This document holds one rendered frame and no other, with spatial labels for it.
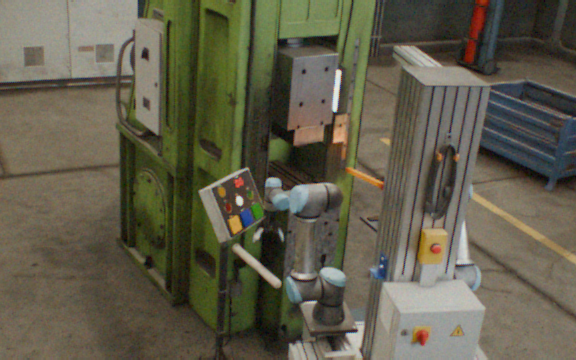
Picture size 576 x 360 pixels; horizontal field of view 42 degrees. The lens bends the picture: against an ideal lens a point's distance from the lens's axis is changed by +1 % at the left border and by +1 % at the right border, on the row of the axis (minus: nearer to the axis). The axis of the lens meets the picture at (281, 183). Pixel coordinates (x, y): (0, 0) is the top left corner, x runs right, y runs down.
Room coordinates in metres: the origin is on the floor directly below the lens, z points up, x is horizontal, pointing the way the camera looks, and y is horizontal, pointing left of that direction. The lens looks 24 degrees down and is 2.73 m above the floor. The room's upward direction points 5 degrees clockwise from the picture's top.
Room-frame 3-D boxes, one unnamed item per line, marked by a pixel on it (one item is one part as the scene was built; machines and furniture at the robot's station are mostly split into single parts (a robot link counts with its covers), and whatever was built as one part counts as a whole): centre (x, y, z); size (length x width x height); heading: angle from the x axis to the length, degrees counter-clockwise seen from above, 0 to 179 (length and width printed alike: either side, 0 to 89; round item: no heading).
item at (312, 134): (4.04, -0.01, 1.32); 0.42 x 0.20 x 0.10; 35
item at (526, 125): (7.20, -2.53, 0.36); 1.20 x 0.80 x 0.72; 34
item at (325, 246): (4.08, -0.05, 0.69); 0.56 x 0.38 x 0.45; 35
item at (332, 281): (2.86, -0.26, 0.98); 0.13 x 0.12 x 0.14; 111
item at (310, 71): (4.06, -0.04, 1.56); 0.42 x 0.39 x 0.40; 35
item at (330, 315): (2.86, -0.26, 0.87); 0.15 x 0.15 x 0.10
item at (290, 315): (4.08, -0.05, 0.23); 0.55 x 0.37 x 0.47; 35
